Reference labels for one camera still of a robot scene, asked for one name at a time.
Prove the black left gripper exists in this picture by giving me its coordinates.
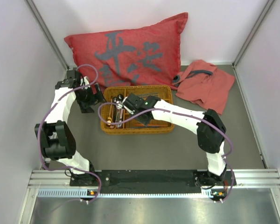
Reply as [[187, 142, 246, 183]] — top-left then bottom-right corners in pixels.
[[76, 83, 107, 113]]

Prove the blue chopstick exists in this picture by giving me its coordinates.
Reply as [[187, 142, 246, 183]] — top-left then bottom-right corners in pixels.
[[141, 92, 161, 97]]

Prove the pink handled spoon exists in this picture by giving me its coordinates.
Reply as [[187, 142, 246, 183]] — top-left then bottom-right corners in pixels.
[[117, 105, 124, 128]]

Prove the black round spoon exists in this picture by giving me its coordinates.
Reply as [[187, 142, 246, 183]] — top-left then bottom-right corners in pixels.
[[113, 95, 120, 123]]

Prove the gold spoon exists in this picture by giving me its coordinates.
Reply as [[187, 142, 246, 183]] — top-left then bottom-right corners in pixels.
[[107, 104, 113, 126]]

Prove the copper spoon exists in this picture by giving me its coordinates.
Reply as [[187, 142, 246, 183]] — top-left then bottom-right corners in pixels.
[[107, 105, 114, 129]]

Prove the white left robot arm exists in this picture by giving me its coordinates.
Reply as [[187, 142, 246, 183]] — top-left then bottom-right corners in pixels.
[[35, 64, 106, 185]]

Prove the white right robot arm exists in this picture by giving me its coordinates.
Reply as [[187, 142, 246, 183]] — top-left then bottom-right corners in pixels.
[[121, 93, 226, 185]]

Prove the wicker cutlery tray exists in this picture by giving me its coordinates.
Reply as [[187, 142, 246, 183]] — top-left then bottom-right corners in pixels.
[[100, 85, 175, 135]]

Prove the red cushion with characters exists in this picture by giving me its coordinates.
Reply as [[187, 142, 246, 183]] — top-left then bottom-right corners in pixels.
[[64, 12, 188, 90]]

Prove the pink crumpled cloth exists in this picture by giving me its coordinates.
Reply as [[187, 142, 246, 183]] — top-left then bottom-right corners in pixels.
[[172, 60, 235, 115]]

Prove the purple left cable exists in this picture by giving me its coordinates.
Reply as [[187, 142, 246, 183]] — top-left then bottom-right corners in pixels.
[[37, 64, 102, 201]]

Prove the purple cable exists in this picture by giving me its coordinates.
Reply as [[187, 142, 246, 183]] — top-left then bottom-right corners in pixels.
[[37, 64, 102, 201], [98, 102, 235, 203]]

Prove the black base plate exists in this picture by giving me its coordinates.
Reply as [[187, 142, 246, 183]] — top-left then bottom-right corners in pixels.
[[70, 170, 236, 193]]

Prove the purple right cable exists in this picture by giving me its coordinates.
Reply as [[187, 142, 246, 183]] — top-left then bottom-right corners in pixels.
[[98, 102, 235, 203]]

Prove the aluminium front rail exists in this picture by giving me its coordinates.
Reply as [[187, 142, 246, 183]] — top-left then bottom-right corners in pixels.
[[28, 169, 280, 200]]

